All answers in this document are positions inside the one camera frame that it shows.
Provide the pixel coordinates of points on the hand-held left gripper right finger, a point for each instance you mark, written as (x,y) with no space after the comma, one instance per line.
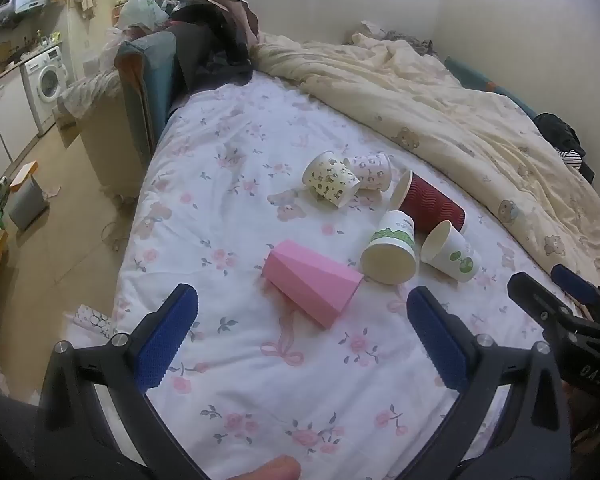
(437,340)

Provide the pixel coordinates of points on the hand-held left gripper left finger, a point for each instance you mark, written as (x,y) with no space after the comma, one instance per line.
(162,342)

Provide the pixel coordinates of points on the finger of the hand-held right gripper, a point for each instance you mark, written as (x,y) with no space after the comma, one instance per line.
(535,297)
(575,280)

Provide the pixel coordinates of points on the pink faceted cup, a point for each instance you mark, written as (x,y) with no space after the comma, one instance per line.
(310,280)

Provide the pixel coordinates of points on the white cup green sprout print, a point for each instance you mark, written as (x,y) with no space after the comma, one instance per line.
(452,255)

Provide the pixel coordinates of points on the white cup green band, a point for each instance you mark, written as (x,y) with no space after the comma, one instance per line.
(392,252)

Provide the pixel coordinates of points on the dark red ribbed cup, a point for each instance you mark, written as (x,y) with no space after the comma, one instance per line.
(430,202)

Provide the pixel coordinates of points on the white cup pink pattern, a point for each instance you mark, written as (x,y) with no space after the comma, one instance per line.
(372,170)

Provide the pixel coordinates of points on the white cup green bear pattern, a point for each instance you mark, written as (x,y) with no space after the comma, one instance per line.
(330,180)

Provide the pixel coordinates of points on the person's left hand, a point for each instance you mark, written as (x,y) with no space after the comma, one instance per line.
(265,470)

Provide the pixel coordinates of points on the striped cloth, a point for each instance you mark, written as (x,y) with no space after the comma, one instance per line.
(570,157)

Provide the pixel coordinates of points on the black garment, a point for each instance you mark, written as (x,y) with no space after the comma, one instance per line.
(557,132)

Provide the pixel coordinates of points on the grey trash bin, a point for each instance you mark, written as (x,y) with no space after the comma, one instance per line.
(27,200)

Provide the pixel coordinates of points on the teal mattress edge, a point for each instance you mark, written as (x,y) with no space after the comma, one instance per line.
(485,80)

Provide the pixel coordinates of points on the cream bear print quilt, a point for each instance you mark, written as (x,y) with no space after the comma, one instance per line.
(430,95)

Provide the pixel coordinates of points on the blue padded headboard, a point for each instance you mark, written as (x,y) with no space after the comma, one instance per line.
(147,85)

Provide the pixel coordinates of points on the floral cloth bundle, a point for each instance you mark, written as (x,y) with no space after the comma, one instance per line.
(87,87)

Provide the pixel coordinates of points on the white kitchen cabinet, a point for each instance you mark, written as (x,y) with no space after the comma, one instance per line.
(2,120)

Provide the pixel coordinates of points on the white washing machine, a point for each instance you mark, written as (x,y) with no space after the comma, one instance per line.
(47,80)

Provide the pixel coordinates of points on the dark clothes pile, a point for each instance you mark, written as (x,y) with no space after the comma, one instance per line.
(210,45)

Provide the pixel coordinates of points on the white plastic bag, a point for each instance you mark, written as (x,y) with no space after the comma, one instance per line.
(140,7)

